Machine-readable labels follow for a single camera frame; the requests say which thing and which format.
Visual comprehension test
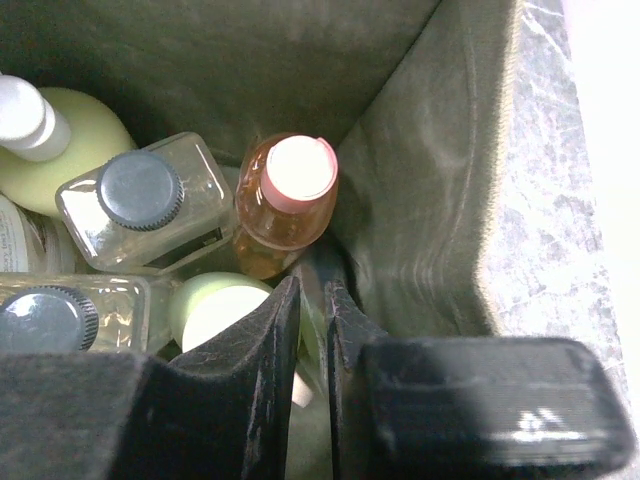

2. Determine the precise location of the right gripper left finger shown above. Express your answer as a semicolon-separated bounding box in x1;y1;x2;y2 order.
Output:
1;277;300;479

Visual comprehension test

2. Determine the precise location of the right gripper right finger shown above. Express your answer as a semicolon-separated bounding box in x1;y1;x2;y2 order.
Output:
325;281;635;479

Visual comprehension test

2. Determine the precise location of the green bottle beige cap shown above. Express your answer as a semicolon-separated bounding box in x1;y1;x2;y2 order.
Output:
167;270;321;409

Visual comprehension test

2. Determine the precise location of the small clear bottle grey cap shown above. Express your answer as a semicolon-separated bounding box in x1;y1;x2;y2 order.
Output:
1;273;152;354

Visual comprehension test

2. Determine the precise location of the clear bottle with black label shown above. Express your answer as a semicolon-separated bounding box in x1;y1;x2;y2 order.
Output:
55;132;236;273

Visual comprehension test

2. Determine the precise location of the orange bottle pink cap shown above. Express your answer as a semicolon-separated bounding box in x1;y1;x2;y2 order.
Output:
233;133;339;280

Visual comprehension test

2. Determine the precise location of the olive canvas bag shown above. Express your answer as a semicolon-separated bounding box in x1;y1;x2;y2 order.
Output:
1;1;521;479

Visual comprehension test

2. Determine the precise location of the yellow pump bottle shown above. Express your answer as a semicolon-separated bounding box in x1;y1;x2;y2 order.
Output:
1;74;136;217

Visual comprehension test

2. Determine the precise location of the amber bottle white cap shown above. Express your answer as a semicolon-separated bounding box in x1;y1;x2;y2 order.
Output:
0;195;77;273

